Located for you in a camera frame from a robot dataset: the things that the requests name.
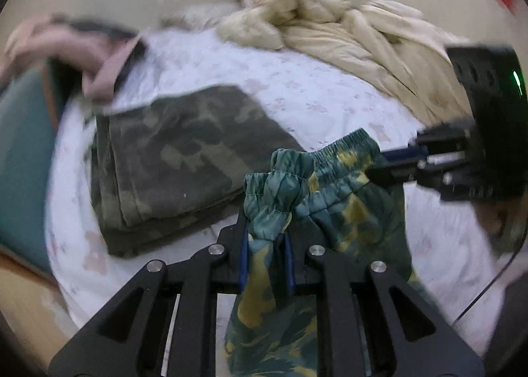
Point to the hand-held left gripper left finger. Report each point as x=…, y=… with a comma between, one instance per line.
x=243, y=255

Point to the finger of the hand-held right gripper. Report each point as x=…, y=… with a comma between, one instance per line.
x=392, y=175
x=406, y=153

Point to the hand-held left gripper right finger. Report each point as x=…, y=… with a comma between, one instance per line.
x=289, y=263

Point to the green camouflage pants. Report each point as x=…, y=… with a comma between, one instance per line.
x=330, y=212

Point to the folded dark camouflage pants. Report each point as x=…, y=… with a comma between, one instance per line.
x=181, y=158

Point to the cream rumpled blanket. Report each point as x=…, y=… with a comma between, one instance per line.
x=350, y=38

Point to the white floral bed sheet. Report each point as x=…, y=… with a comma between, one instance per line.
x=264, y=84

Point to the teal cushion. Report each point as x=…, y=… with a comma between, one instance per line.
x=22, y=170

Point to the dark garment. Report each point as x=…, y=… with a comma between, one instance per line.
x=111, y=40

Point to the pink garment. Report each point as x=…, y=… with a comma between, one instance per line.
x=62, y=51

